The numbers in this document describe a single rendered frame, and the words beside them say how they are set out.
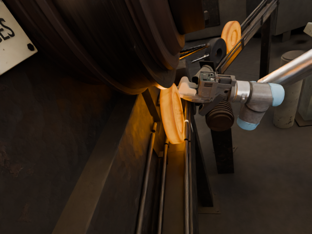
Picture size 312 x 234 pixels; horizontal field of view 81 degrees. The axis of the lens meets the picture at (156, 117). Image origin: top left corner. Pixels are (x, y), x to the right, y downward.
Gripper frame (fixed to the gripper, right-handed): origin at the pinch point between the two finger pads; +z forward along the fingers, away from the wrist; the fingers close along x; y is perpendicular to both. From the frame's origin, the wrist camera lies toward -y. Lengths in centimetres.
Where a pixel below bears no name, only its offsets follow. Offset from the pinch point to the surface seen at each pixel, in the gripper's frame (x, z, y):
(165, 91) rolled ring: 14.1, 1.6, 9.2
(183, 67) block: -7.4, -2.7, 5.9
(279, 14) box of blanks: -181, -102, -10
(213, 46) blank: -27.7, -15.2, 7.0
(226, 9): -248, -59, -20
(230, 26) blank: -40.8, -23.3, 11.8
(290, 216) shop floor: 12, -63, -58
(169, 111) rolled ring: 19.3, 0.0, 6.8
